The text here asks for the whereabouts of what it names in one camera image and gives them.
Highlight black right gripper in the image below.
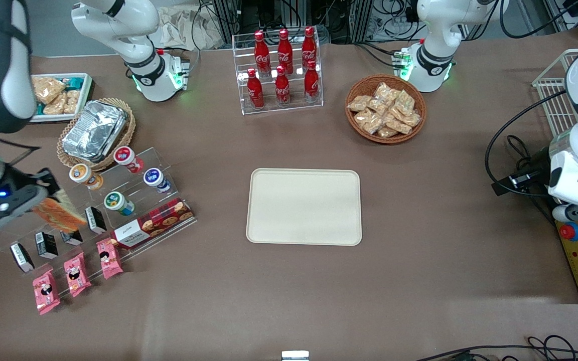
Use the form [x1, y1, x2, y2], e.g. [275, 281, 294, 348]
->
[11, 169, 71, 206]

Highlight orange snack packet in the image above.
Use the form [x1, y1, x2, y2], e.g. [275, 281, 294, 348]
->
[32, 197, 87, 233]

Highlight cream plastic tray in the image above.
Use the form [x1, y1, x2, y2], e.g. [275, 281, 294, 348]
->
[246, 168, 363, 246]

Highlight orange gum bottle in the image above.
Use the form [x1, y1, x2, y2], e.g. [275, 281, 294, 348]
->
[69, 163, 104, 191]

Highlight green gum bottle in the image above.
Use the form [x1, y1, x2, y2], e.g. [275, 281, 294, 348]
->
[104, 192, 135, 217]

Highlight aluminium foil container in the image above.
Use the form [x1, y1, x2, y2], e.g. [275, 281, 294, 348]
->
[62, 100, 129, 162]

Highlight red gum bottle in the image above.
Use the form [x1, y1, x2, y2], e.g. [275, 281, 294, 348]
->
[113, 146, 145, 174]

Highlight oval wicker basket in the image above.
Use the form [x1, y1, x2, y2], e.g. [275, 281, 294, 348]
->
[57, 98, 136, 172]

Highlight clear acrylic stepped stand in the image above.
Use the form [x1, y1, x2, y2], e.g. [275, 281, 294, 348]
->
[0, 146, 198, 281]

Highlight pink cartoon girl snack pack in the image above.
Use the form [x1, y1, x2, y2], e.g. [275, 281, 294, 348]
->
[64, 252, 92, 297]
[32, 268, 61, 315]
[96, 238, 123, 280]

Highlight purple gum bottle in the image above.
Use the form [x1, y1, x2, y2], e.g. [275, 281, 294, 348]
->
[143, 168, 172, 194]

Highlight white plastic bin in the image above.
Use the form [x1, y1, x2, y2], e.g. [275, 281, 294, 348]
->
[29, 73, 94, 123]

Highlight red plaid cookie box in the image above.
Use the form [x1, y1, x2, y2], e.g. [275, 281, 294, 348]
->
[110, 197, 195, 250]

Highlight round wicker basket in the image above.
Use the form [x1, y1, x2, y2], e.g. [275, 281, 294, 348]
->
[345, 74, 427, 144]

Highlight red cola bottle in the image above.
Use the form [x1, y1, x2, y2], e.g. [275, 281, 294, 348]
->
[302, 26, 318, 68]
[247, 68, 264, 109]
[254, 31, 271, 77]
[274, 66, 291, 106]
[304, 60, 320, 102]
[277, 29, 294, 75]

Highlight clear acrylic bottle rack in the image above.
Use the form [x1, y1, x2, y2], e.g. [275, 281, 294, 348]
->
[232, 28, 324, 116]

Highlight black equipment rack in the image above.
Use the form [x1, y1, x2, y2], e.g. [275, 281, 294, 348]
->
[209, 0, 420, 43]

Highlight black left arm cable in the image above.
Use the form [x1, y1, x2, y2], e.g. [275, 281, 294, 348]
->
[485, 89, 570, 197]

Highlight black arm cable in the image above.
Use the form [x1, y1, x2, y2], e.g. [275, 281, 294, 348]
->
[0, 131, 41, 173]
[485, 89, 570, 197]

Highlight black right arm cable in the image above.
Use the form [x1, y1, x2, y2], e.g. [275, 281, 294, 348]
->
[0, 131, 41, 173]

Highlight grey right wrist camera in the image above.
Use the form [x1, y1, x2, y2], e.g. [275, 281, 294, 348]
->
[0, 187, 40, 235]

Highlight white wire basket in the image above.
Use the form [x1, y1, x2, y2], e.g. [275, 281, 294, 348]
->
[532, 49, 578, 137]

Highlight black floor cables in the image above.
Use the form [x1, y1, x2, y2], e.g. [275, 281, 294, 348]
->
[414, 335, 578, 361]

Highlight arm base cable connector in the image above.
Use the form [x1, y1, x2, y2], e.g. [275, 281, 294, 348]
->
[169, 53, 192, 91]
[392, 49, 415, 81]

